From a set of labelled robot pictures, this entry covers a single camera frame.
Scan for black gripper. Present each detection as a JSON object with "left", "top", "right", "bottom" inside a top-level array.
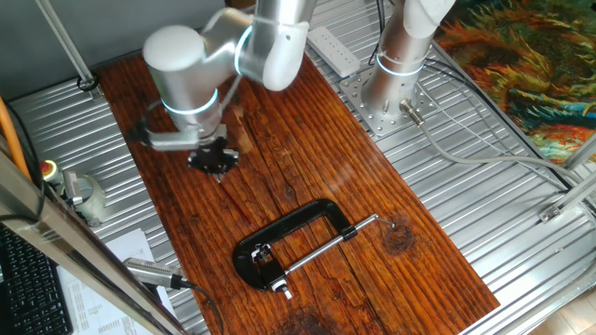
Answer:
[{"left": 187, "top": 138, "right": 239, "bottom": 183}]

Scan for black C-clamp with steel screw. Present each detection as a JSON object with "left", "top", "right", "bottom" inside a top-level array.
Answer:
[{"left": 231, "top": 197, "right": 397, "bottom": 294}]

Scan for brown wooden board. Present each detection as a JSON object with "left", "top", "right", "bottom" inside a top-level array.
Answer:
[{"left": 95, "top": 8, "right": 502, "bottom": 335}]

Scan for grey metal clip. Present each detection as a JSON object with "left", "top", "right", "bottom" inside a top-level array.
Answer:
[{"left": 61, "top": 169, "right": 86, "bottom": 208}]

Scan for aluminium robot mounting plate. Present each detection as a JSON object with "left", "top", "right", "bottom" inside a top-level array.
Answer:
[{"left": 338, "top": 66, "right": 440, "bottom": 139}]

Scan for white power strip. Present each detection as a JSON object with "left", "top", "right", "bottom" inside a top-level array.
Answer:
[{"left": 306, "top": 25, "right": 362, "bottom": 79}]

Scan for red emergency stop button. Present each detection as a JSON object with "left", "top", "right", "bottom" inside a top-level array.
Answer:
[{"left": 38, "top": 158, "right": 62, "bottom": 188}]

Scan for printed white paper sheets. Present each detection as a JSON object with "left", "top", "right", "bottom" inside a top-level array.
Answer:
[{"left": 54, "top": 227, "right": 174, "bottom": 335}]

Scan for black keyboard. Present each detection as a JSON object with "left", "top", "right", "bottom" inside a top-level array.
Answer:
[{"left": 0, "top": 222, "right": 75, "bottom": 335}]

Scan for colourful patterned cloth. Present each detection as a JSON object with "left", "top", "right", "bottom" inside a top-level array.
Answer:
[{"left": 434, "top": 0, "right": 596, "bottom": 165}]

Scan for wrist camera cable with plug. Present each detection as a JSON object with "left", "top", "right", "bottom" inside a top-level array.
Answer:
[{"left": 124, "top": 74, "right": 244, "bottom": 147}]

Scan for ribbed silver camera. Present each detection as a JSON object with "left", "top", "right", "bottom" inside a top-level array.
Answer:
[{"left": 122, "top": 257, "right": 185, "bottom": 291}]

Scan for black camera cable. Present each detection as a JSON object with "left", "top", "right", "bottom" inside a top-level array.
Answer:
[{"left": 179, "top": 277, "right": 226, "bottom": 335}]

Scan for steel frame bar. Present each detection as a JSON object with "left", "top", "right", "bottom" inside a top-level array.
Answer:
[{"left": 0, "top": 136, "right": 188, "bottom": 335}]

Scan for aluminium frame post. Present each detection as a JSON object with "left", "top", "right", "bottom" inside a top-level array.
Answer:
[{"left": 34, "top": 0, "right": 106, "bottom": 101}]

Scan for thick grey base cable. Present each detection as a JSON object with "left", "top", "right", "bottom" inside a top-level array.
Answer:
[{"left": 399, "top": 98, "right": 596, "bottom": 188}]

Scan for orange cable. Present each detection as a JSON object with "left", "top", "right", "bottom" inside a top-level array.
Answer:
[{"left": 0, "top": 95, "right": 33, "bottom": 181}]

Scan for thin white cable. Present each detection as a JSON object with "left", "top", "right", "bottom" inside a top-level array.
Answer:
[{"left": 417, "top": 89, "right": 565, "bottom": 188}]

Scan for black base cables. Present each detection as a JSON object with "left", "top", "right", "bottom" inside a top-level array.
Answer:
[{"left": 366, "top": 0, "right": 575, "bottom": 193}]

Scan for aluminium frame bar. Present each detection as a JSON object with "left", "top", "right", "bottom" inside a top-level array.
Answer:
[
  {"left": 536, "top": 170, "right": 596, "bottom": 225},
  {"left": 560, "top": 133, "right": 596, "bottom": 171}
]

